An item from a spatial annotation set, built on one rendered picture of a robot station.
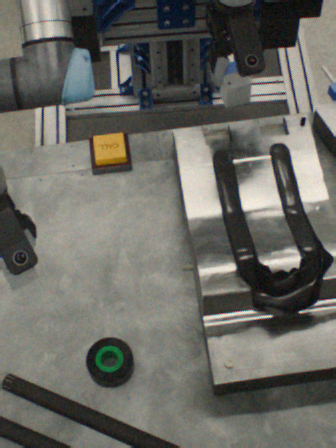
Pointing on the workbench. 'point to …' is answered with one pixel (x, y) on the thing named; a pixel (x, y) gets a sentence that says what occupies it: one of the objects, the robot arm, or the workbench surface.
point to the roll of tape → (104, 348)
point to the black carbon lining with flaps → (280, 299)
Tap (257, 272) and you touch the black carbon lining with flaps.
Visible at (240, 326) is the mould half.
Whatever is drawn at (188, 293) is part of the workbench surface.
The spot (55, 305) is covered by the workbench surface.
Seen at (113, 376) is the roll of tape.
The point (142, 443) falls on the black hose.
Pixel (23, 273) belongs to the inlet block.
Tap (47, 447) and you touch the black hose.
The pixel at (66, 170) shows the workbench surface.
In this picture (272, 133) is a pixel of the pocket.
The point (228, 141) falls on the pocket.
